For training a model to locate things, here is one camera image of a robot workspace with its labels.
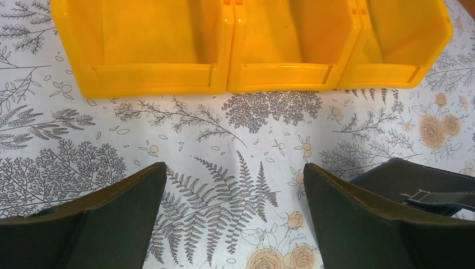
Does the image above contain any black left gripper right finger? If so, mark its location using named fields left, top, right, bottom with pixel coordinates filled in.
left=304, top=163, right=474, bottom=268

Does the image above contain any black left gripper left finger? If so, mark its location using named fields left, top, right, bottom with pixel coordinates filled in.
left=1, top=163, right=167, bottom=268

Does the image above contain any blue leather card holder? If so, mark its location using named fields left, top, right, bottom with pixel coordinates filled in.
left=350, top=158, right=474, bottom=216

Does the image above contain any floral table mat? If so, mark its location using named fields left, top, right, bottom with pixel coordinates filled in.
left=1, top=1, right=474, bottom=268

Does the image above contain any yellow plastic bin left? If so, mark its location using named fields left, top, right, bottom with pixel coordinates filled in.
left=50, top=0, right=234, bottom=99

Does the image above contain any yellow plastic bin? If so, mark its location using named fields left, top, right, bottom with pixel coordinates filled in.
left=336, top=0, right=453, bottom=90
left=50, top=0, right=234, bottom=99
left=227, top=1, right=362, bottom=93

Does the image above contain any yellow plastic bin right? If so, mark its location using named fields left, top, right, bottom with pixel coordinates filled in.
left=336, top=0, right=453, bottom=90

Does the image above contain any yellow plastic bin middle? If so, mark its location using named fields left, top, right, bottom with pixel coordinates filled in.
left=227, top=1, right=362, bottom=93

